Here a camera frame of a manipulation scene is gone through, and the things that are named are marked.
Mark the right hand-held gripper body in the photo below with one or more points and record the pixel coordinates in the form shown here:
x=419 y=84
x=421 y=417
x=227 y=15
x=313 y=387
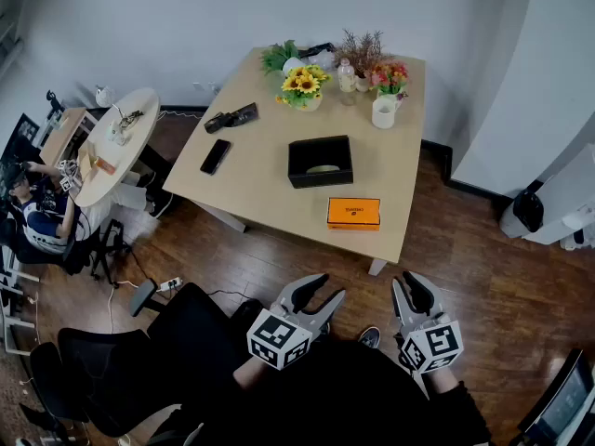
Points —
x=434 y=344

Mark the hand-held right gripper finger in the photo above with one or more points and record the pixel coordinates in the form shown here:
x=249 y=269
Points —
x=402 y=302
x=425 y=297

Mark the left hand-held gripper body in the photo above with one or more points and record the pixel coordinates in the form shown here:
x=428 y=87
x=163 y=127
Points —
x=279 y=337

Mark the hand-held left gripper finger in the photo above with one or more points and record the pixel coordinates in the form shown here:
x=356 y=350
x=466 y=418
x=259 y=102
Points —
x=307 y=288
x=327 y=309

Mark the orange box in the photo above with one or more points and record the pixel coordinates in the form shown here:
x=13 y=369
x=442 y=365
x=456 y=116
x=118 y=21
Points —
x=353 y=213

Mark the black box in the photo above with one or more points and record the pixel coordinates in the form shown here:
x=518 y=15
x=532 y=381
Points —
x=321 y=153

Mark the person's right forearm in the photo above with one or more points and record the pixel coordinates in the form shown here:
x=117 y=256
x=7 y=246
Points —
x=441 y=381

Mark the person's left forearm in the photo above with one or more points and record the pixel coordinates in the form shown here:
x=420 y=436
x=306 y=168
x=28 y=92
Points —
x=248 y=374

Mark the white table leg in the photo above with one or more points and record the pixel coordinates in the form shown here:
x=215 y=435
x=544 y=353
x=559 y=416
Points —
x=377 y=266
x=223 y=216

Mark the person's dark shoe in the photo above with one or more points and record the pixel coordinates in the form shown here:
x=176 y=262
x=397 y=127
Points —
x=370 y=337

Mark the person's black clothing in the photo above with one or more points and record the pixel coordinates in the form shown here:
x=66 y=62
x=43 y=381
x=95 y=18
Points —
x=334 y=397

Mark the black mesh office chair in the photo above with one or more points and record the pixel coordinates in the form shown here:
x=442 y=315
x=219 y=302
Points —
x=186 y=342

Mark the white power strip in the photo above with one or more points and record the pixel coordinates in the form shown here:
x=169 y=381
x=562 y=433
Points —
x=169 y=284

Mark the bin with black bag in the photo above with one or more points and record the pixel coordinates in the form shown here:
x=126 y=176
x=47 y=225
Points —
x=525 y=212

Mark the dark monitor screen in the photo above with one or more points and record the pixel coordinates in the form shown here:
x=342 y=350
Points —
x=564 y=407

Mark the black smartphone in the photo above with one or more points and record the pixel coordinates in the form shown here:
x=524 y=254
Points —
x=215 y=157

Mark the white cabinet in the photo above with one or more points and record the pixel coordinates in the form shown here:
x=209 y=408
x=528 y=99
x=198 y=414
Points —
x=567 y=193

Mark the white mug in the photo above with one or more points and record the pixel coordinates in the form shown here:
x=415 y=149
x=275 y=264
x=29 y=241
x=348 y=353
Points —
x=383 y=115

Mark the crumpled black plastic bag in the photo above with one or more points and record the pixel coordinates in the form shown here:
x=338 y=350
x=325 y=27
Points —
x=232 y=116

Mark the black swivel chair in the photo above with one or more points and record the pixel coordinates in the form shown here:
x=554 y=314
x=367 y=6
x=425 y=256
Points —
x=109 y=249

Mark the sunflower bouquet in pot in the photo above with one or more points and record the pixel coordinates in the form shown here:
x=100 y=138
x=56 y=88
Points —
x=303 y=86

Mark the clear plastic bottle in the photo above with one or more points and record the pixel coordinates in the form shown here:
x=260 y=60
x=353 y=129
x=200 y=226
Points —
x=346 y=79

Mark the round wooden table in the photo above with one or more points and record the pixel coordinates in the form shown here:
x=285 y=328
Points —
x=132 y=151

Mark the pink flower bouquet in pot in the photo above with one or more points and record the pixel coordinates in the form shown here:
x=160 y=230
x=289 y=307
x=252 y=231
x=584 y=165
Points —
x=389 y=78

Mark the green plant in white pot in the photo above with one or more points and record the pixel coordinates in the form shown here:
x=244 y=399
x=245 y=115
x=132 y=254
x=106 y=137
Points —
x=279 y=58

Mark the black bag with clear wrap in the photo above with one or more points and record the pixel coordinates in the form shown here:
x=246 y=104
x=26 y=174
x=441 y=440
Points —
x=321 y=54

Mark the small orange packet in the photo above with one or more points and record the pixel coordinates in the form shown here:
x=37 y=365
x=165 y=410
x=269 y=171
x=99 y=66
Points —
x=106 y=165

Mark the dried brown plant in vase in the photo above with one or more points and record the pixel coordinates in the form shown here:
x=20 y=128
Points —
x=361 y=54

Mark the metal ornament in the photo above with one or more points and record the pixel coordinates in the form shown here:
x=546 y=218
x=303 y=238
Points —
x=128 y=116

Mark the small white cup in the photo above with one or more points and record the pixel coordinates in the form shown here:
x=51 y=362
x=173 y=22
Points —
x=114 y=132

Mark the open wooden box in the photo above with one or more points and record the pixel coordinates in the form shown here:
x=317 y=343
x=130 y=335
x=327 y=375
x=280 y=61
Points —
x=87 y=161

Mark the white metal rack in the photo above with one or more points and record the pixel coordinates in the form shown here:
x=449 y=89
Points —
x=14 y=295

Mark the white round lamp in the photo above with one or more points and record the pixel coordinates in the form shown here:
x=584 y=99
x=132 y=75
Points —
x=105 y=96

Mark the small wooden desk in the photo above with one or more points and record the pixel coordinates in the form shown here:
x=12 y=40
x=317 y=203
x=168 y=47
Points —
x=62 y=133

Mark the black figurine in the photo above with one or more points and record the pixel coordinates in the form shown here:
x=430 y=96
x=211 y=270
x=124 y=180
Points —
x=53 y=100

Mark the black picture frame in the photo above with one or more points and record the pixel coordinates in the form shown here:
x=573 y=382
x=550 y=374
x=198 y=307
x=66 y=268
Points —
x=25 y=127

